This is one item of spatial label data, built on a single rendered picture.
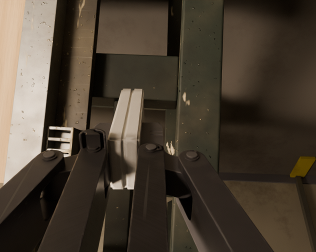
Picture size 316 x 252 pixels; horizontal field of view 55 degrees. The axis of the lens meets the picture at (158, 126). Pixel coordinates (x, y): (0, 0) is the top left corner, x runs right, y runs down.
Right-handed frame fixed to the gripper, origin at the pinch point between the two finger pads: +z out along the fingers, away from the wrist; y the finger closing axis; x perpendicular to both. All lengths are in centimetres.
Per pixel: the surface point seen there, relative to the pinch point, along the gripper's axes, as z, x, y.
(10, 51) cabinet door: 32.1, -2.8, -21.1
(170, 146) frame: 90, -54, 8
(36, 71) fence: 27.8, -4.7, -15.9
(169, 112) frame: 82, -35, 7
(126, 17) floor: 160, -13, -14
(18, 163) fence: 20.4, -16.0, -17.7
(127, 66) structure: 35.3, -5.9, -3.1
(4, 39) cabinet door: 33.2, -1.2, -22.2
